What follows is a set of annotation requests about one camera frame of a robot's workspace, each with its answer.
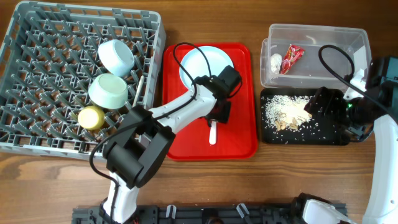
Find black waste tray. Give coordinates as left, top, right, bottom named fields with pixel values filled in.
left=261, top=88, right=349, bottom=145

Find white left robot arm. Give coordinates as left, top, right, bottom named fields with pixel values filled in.
left=103, top=65, right=243, bottom=223

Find rice and nut scraps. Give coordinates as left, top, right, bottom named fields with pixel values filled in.
left=262, top=95, right=313, bottom=132

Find white tissue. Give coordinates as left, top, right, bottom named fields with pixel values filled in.
left=270, top=54, right=282, bottom=74

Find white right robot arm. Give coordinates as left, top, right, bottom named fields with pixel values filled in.
left=305, top=57, right=397, bottom=223

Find white plastic fork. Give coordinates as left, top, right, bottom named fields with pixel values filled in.
left=209, top=121, right=217, bottom=145

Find clear plastic bin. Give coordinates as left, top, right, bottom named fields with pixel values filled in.
left=260, top=24, right=372, bottom=90

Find yellow plastic cup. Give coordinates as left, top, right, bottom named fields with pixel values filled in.
left=78, top=106, right=105, bottom=130

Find light green bowl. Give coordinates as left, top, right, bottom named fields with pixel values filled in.
left=88, top=73, right=128, bottom=110

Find red plastic tray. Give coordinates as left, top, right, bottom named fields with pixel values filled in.
left=167, top=43, right=258, bottom=161

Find grey plastic dishwasher rack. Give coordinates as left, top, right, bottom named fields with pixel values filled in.
left=1, top=1, right=166, bottom=160

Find light blue plate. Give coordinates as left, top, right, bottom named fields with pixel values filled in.
left=180, top=46, right=234, bottom=79

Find light blue bowl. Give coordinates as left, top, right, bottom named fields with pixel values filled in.
left=98, top=40, right=134, bottom=77

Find white plastic spoon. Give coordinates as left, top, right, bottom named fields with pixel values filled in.
left=132, top=75, right=145, bottom=107

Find red snack wrapper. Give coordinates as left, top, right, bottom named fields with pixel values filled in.
left=280, top=44, right=305, bottom=75

